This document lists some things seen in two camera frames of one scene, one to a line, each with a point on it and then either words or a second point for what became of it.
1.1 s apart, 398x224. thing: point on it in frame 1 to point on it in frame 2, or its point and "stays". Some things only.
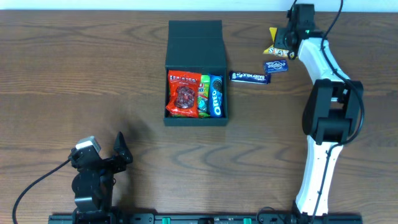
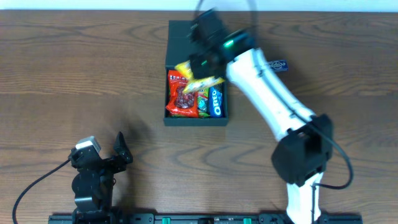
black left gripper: [104, 162] stays
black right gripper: [280, 40] to [202, 66]
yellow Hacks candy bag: [275, 51] to [196, 84]
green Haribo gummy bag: [204, 97] stays
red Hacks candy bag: [183, 89] stays
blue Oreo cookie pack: [216, 95] stays
